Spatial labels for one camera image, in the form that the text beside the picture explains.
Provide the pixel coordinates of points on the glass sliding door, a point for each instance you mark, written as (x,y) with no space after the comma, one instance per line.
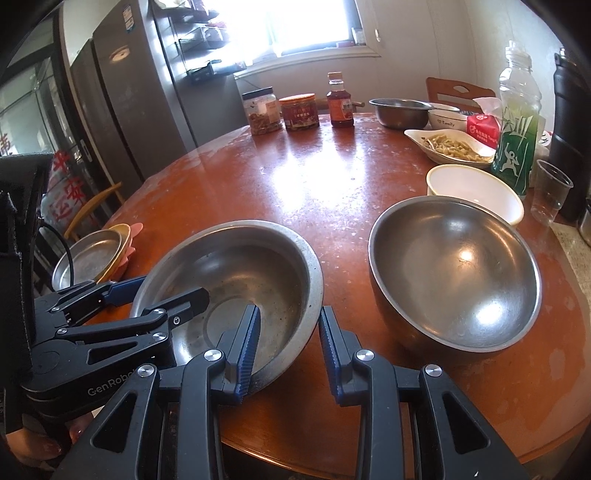
(32,106)

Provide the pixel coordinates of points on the clear plastic cup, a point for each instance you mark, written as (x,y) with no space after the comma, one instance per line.
(549,194)

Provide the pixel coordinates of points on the person's left hand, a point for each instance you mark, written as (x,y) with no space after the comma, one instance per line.
(81,429)

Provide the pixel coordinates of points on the small steel bowl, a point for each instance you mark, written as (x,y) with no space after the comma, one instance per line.
(399,113)

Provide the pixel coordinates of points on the large paper sheet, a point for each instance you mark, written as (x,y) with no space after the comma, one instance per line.
(572,251)

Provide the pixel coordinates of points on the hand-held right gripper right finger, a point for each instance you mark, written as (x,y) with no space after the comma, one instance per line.
(330,350)

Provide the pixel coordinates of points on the red-labelled jar with orange lid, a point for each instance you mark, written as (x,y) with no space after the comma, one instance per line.
(300,114)

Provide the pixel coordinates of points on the wooden chair with curved rail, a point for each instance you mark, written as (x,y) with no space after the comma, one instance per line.
(99,198)

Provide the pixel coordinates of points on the black fridge side rack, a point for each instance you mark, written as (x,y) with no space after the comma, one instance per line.
(201,41)
(212,71)
(189,14)

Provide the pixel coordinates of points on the window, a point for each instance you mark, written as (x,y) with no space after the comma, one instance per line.
(295,23)

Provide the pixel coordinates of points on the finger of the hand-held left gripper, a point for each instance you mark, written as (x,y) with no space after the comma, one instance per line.
(184,307)
(124,290)

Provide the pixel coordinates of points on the yellow leaf-shaped plate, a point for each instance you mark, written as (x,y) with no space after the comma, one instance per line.
(123,240)

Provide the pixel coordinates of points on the round steel pan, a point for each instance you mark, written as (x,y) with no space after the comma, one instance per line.
(92,258)

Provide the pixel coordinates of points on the wide-rimmed steel bowl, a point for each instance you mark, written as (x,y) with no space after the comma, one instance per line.
(258,267)

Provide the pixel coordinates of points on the clear jar with dark lid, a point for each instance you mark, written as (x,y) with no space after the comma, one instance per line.
(262,115)

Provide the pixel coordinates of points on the yellow bowl with white inside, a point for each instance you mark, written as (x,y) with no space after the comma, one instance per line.
(466,184)

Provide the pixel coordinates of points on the dark refrigerator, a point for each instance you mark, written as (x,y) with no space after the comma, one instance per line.
(134,92)

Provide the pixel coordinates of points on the small sauce bottle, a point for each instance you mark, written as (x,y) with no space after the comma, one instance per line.
(340,108)

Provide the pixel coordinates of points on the white oval dish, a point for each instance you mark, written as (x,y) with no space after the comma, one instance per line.
(415,137)

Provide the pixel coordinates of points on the black thermos flask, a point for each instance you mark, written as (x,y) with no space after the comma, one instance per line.
(572,129)

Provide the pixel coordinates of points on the green drink bottle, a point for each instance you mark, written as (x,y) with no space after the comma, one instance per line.
(515,138)

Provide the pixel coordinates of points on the shredded vegetable food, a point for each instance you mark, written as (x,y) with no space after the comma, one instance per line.
(457,146)

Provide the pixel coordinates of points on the red tissue pack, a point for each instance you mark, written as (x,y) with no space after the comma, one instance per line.
(482,127)

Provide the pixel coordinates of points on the white ceramic bowl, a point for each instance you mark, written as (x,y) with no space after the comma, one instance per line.
(450,121)

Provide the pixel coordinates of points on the pink plastic plate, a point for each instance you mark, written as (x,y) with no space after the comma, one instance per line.
(130,253)

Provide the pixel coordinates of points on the deep steel bowl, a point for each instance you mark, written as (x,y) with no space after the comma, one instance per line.
(452,258)

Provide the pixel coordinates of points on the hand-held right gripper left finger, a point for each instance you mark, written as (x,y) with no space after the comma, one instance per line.
(247,355)

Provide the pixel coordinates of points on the steel thermos cup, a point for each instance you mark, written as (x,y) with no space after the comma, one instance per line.
(585,224)

